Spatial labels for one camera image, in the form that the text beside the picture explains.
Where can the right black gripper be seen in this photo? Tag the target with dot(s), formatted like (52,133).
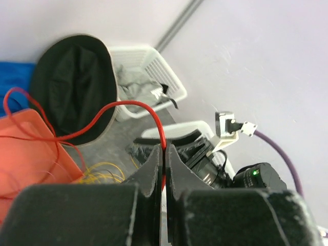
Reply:
(196,153)

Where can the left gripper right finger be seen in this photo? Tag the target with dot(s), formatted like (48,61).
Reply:
(200,215)

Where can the far right white basket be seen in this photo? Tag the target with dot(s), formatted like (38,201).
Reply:
(149,60)

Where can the orange square box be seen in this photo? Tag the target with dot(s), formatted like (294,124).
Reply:
(25,162)

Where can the near right white basket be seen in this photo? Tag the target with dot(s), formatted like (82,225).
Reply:
(184,128)

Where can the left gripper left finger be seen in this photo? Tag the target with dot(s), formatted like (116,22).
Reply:
(127,213)

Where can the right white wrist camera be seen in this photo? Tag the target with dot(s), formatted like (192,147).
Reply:
(228,129)

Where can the bright blue cloth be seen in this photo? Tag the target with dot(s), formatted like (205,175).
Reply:
(15,75)

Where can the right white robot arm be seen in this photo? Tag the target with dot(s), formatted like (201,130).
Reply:
(260,175)

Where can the black bucket hat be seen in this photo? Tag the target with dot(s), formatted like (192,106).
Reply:
(72,81)

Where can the grey adidas garment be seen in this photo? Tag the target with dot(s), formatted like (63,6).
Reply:
(139,86)

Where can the white basket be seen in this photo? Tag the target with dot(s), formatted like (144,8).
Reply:
(149,60)
(184,128)

